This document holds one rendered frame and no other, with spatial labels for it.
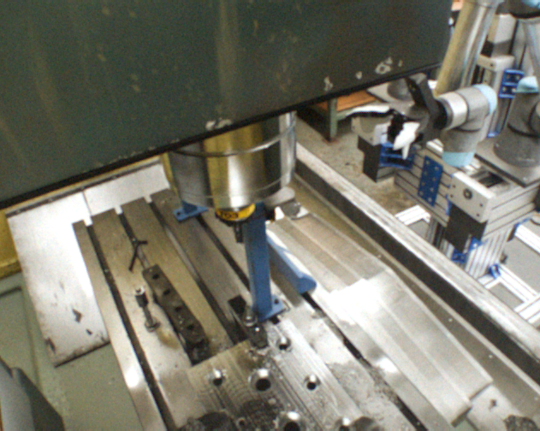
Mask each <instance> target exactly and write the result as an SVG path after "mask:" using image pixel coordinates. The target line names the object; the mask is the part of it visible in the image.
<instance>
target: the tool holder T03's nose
mask: <svg viewBox="0 0 540 431"><path fill-rule="evenodd" d="M255 211H257V207H256V204H255V208H254V211H253V212H252V213H251V214H250V215H249V216H248V217H247V218H244V219H242V220H238V221H228V220H224V219H223V218H221V217H220V216H219V215H218V214H217V212H216V211H215V216H216V219H218V220H219V221H220V222H222V223H224V224H227V227H232V226H237V225H241V224H244V223H247V224H248V223H250V222H251V221H252V218H253V217H254V215H255Z"/></svg>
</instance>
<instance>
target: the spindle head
mask: <svg viewBox="0 0 540 431"><path fill-rule="evenodd" d="M453 2H454V0H0V211H1V210H5V209H7V208H10V207H12V206H15V205H17V204H22V203H24V202H26V201H29V200H32V199H35V198H38V197H41V196H44V195H46V194H49V193H51V192H55V191H58V190H61V189H63V188H65V187H68V186H72V185H75V184H78V183H80V182H82V181H85V180H90V179H92V178H95V177H98V176H99V175H102V174H107V173H109V172H112V171H115V170H117V169H120V168H125V167H126V166H129V165H132V164H135V163H137V162H142V161H144V160H147V159H150V158H153V157H155V156H160V155H162V154H165V153H168V152H171V151H175V150H178V149H180V148H183V147H186V146H189V145H193V144H196V143H198V142H201V141H204V140H207V139H211V138H214V137H216V136H219V135H222V134H225V133H230V132H233V131H235V130H238V129H241V128H243V127H248V126H251V125H254V124H257V123H260V122H262V121H267V120H269V119H272V118H276V117H278V116H281V115H285V114H289V113H292V112H294V111H297V110H300V109H305V108H308V107H311V106H313V105H317V104H320V103H324V102H328V101H330V100H333V99H336V98H339V97H344V96H346V95H350V94H353V93H355V92H361V91H363V90H367V89H370V88H372V87H375V86H380V85H384V84H387V83H389V82H393V81H396V80H401V79H404V78H406V77H410V76H413V75H416V74H421V73H424V72H427V71H431V70H433V69H437V68H440V67H441V66H442V63H441V62H439V61H441V60H442V59H443V58H444V54H445V49H446V43H447V38H448V29H449V23H450V18H451V13H452V7H453Z"/></svg>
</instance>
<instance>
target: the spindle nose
mask: <svg viewBox="0 0 540 431"><path fill-rule="evenodd" d="M157 157H158V161H159V164H160V168H161V171H162V174H163V177H164V179H165V181H166V184H167V187H168V188H169V190H170V191H171V192H172V193H173V194H174V195H175V196H177V197H178V198H179V199H181V200H183V201H185V202H188V203H190V204H194V205H198V206H201V207H206V208H213V209H229V208H237V207H242V206H247V205H250V204H255V203H257V202H260V201H262V200H264V199H266V198H269V197H270V196H272V195H274V194H275V193H277V192H279V191H280V190H281V189H282V188H283V187H284V186H285V185H286V184H287V183H288V182H289V181H290V180H291V179H292V177H293V175H294V170H295V161H296V157H297V144H296V111H294V112H292V113H289V114H285V115H281V116H278V117H276V118H272V119H269V120H267V121H262V122H260V123H257V124H254V125H251V126H248V127H243V128H241V129H238V130H235V131H233V132H230V133H225V134H222V135H219V136H216V137H214V138H211V139H207V140H204V141H201V142H198V143H196V144H193V145H189V146H186V147H183V148H180V149H178V150H175V151H171V152H168V153H165V154H162V155H160V156H157Z"/></svg>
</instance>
